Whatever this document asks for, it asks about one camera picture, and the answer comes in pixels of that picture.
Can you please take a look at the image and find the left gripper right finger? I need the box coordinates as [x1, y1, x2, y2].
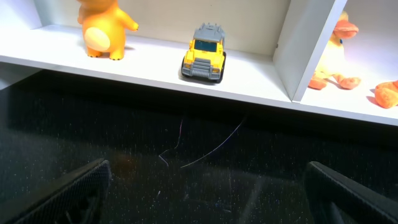
[302, 161, 398, 224]

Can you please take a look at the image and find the white plush duck yellow hat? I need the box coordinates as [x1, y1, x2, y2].
[374, 80, 398, 110]

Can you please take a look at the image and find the white shelf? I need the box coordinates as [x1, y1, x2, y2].
[0, 0, 398, 127]

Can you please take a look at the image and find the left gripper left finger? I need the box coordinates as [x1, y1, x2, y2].
[0, 158, 112, 224]

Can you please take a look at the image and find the yellow rubber duck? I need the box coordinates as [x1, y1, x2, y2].
[76, 0, 140, 61]

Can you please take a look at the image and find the grey and yellow toy truck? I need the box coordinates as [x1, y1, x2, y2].
[181, 22, 227, 84]

